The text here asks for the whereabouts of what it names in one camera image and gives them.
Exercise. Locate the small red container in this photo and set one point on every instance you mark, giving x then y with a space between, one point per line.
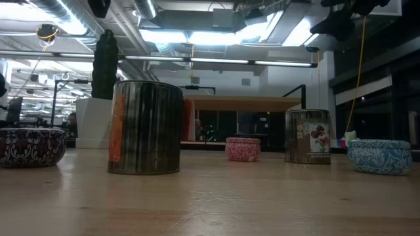
343 143

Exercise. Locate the dark red patterned bowl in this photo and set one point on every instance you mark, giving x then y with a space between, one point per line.
31 147

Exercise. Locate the wooden shelf black legs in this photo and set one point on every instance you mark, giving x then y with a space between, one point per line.
243 103

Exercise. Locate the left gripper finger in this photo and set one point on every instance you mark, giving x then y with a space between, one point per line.
99 8

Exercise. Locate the silver can orange label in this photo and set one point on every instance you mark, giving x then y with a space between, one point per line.
144 128

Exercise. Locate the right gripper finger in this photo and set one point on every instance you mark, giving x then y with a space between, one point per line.
334 26

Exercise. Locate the silver can floral label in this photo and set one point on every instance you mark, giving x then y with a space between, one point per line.
306 137

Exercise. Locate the black monitor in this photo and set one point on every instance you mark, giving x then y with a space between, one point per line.
14 109

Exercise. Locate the pale green bottle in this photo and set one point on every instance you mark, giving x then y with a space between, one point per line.
350 137

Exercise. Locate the long linear ceiling light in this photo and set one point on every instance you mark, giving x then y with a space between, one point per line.
216 61

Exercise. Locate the pink patterned tin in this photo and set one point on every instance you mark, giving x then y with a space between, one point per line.
243 149

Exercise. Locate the green cactus plant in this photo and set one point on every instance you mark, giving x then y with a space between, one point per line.
105 65

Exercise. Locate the black metal stand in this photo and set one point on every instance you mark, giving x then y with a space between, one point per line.
192 87
81 81

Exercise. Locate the black aluminium rig frame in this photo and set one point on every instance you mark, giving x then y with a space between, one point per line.
210 147

